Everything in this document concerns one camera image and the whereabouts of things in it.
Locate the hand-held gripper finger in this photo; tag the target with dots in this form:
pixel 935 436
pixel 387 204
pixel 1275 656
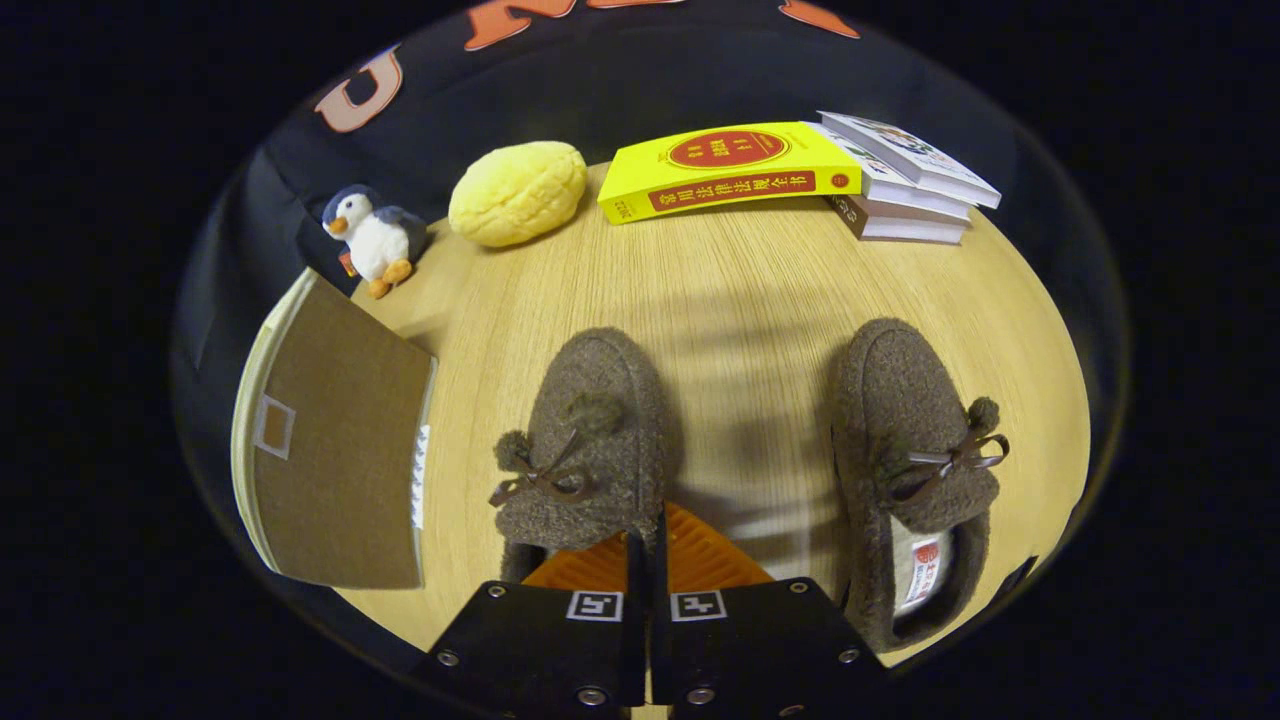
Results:
pixel 660 630
pixel 636 620

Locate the brown fuzzy shoe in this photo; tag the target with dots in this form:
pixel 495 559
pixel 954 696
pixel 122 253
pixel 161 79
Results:
pixel 900 380
pixel 590 380

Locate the brown fabric storage box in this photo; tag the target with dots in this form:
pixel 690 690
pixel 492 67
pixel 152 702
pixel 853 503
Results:
pixel 340 430

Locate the yellow bread-shaped plush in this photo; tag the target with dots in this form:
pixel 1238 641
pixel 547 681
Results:
pixel 518 193

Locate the yellow book with red label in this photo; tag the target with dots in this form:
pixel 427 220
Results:
pixel 720 170

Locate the penguin plush toy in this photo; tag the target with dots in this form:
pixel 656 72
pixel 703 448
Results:
pixel 375 240

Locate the brown book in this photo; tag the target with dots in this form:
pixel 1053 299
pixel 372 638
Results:
pixel 905 230

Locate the white illustrated book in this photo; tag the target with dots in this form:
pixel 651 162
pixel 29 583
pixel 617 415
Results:
pixel 915 155

